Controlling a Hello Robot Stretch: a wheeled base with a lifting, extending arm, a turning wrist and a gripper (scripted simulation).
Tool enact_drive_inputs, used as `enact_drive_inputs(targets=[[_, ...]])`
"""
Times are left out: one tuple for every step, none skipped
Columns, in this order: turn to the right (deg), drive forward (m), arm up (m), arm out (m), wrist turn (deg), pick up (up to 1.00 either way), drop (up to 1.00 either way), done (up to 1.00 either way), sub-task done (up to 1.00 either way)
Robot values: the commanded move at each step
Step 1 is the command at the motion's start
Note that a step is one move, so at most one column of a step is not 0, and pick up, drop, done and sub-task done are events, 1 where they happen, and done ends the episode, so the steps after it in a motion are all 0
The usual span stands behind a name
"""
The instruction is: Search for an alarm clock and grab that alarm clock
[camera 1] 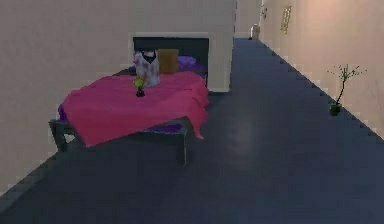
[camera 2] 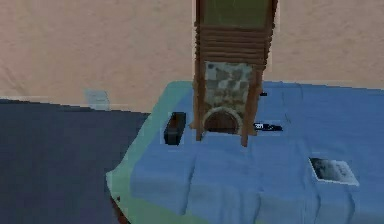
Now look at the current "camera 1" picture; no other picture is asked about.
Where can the yellow green alarm clock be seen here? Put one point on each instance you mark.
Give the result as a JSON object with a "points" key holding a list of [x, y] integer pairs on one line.
{"points": [[139, 83]]}

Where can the yellow framed wall picture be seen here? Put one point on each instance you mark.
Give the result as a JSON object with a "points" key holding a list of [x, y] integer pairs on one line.
{"points": [[285, 19]]}

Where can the purple pillow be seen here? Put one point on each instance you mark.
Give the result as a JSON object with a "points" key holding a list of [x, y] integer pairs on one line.
{"points": [[186, 61]]}

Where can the pink blanket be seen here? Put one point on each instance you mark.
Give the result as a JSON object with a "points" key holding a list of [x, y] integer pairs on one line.
{"points": [[133, 110]]}

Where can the brown cushion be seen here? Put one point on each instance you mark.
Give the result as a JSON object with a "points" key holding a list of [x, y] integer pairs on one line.
{"points": [[168, 60]]}

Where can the white pink patterned bag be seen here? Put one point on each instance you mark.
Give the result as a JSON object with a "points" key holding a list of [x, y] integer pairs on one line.
{"points": [[147, 68]]}

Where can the thin potted house plant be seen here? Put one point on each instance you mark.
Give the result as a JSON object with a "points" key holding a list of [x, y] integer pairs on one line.
{"points": [[340, 90]]}

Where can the beige bin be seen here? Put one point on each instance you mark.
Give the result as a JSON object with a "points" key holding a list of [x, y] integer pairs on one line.
{"points": [[255, 32]]}

